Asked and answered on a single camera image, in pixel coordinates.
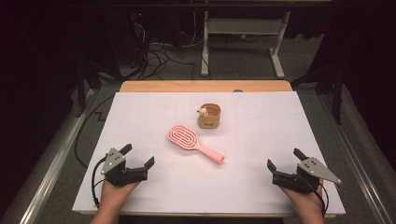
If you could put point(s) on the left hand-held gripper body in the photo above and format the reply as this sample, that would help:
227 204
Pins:
124 174

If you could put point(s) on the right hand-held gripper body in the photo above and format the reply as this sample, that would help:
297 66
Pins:
295 182

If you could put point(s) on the pink hairbrush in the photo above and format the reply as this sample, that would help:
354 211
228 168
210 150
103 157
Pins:
183 137

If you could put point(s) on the wooden cup with bear figure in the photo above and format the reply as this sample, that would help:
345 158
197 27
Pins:
209 123

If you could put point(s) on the person's right hand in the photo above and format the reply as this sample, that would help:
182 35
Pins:
306 202

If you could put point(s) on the person's left hand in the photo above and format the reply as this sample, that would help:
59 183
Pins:
112 196

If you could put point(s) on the white board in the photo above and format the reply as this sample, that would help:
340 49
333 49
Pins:
249 186

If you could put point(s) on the black stand leg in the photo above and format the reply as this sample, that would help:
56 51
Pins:
336 99
81 93

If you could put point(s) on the aluminium floor rail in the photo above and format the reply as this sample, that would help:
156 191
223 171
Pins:
53 168
358 174

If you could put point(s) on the white metal desk frame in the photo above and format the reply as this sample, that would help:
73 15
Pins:
243 26

